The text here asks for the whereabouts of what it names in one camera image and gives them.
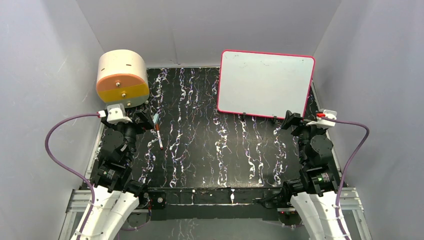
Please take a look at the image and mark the white whiteboard marker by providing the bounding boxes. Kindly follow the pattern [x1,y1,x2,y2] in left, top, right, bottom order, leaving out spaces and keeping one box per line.
[155,123,164,150]

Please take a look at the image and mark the pink framed whiteboard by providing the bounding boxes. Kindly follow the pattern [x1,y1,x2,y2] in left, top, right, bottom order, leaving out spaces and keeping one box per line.
[216,49,316,119]

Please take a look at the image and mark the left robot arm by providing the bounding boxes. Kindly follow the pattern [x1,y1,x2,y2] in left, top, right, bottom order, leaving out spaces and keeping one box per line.
[71,106,155,240]

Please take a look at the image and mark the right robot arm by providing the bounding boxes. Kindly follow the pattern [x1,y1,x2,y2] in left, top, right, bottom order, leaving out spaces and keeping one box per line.
[258,109,351,240]

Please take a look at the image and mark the light blue whiteboard eraser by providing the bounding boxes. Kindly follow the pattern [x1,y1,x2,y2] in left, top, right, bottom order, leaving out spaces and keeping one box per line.
[153,113,160,125]

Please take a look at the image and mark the beige orange cylindrical container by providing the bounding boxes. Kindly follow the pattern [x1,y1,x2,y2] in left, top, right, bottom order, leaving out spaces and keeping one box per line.
[96,49,150,108]

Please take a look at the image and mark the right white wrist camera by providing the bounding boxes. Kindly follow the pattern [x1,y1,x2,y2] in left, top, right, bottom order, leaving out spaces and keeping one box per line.
[306,109,338,129]

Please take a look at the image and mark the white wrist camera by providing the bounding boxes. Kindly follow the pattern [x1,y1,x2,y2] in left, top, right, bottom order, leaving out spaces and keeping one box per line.
[306,109,338,129]
[97,103,133,125]

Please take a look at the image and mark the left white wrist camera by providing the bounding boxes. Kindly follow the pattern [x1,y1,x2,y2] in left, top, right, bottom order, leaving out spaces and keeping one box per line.
[97,103,133,125]

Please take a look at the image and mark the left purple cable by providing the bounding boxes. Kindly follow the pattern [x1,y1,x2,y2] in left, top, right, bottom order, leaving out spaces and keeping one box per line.
[44,112,102,240]

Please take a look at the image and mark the purple cable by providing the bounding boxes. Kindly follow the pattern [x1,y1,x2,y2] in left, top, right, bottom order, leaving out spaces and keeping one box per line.
[322,115,371,240]
[44,112,102,240]

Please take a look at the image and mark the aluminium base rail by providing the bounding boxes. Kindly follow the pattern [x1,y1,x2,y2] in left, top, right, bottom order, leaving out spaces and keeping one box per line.
[66,187,364,212]

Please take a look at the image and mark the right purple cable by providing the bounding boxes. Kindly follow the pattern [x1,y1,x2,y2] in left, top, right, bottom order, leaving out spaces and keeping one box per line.
[322,115,371,240]

